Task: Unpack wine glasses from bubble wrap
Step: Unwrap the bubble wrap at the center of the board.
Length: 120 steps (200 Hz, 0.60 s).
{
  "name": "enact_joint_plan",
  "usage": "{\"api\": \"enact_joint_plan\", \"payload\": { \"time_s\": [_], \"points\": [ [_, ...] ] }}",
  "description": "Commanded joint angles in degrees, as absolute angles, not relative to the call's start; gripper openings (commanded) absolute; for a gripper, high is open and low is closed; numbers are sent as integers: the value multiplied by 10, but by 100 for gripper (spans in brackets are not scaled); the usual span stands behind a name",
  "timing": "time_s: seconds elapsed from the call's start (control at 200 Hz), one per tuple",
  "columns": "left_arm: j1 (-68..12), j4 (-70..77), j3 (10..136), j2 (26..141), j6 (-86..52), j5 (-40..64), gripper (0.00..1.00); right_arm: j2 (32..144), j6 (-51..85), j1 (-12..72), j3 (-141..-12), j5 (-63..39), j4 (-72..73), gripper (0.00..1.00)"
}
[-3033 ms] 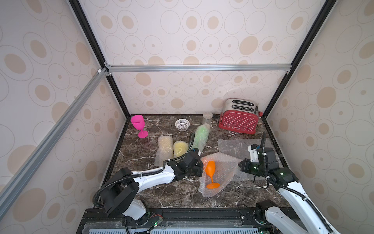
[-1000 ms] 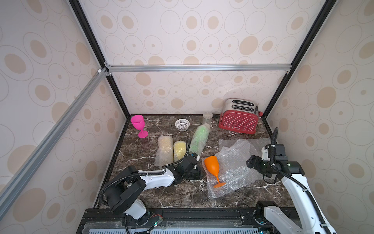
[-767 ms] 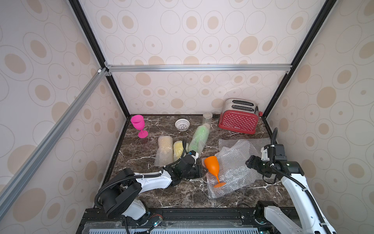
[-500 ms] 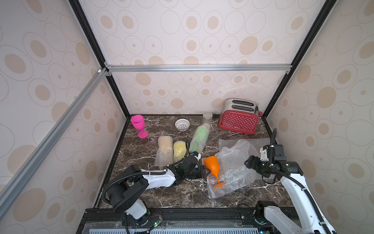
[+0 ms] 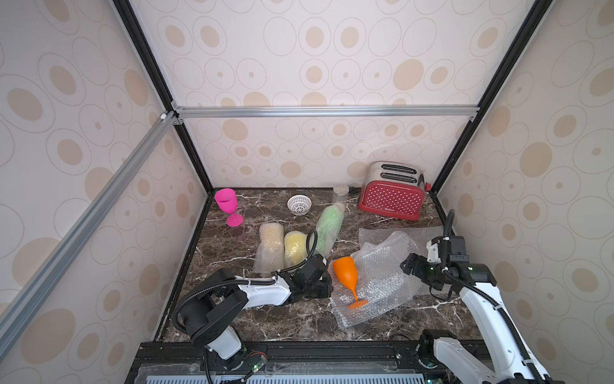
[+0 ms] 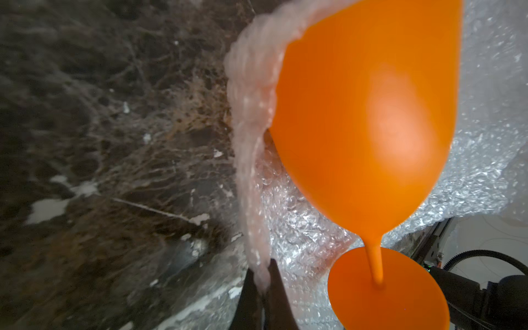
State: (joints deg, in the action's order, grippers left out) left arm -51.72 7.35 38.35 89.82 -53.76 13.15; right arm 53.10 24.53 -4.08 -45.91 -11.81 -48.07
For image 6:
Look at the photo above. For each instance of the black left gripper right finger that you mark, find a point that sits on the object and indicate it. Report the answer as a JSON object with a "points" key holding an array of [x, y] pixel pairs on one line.
{"points": [[277, 310]]}

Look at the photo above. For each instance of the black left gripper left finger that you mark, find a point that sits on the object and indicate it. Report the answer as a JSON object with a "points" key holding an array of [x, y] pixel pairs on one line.
{"points": [[249, 314]]}

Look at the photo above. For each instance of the orange glass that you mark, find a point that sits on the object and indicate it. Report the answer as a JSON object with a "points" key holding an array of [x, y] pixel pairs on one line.
{"points": [[365, 117]]}

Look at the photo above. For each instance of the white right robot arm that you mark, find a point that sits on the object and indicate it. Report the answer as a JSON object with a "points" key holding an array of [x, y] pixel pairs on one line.
{"points": [[501, 305]]}

